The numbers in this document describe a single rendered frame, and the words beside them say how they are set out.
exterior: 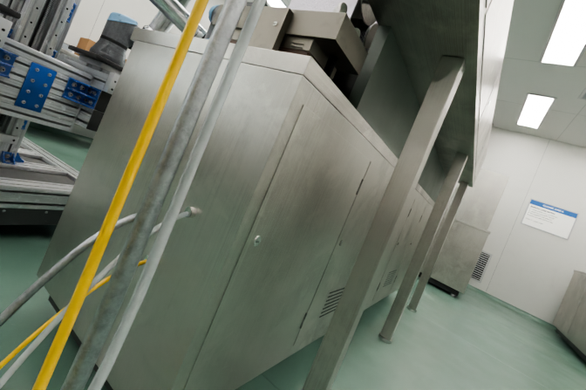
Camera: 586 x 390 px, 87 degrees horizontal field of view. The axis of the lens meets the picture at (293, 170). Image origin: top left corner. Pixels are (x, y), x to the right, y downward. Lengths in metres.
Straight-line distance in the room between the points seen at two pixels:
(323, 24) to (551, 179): 5.98
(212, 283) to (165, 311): 0.14
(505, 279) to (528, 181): 1.65
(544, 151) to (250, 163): 6.19
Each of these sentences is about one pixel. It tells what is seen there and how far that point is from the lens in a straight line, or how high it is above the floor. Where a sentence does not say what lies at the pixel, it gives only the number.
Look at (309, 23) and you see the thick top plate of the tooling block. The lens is 0.76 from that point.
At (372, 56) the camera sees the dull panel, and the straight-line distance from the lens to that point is 0.91.
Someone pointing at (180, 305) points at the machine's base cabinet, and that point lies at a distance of 0.71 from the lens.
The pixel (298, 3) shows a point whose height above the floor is 1.18.
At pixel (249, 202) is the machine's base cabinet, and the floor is 0.60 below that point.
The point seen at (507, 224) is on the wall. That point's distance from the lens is 6.33.
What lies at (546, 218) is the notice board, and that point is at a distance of 6.39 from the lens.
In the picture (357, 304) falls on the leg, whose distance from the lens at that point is 0.92.
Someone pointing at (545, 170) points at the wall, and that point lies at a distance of 6.51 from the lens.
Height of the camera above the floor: 0.69
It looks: level
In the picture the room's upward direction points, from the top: 23 degrees clockwise
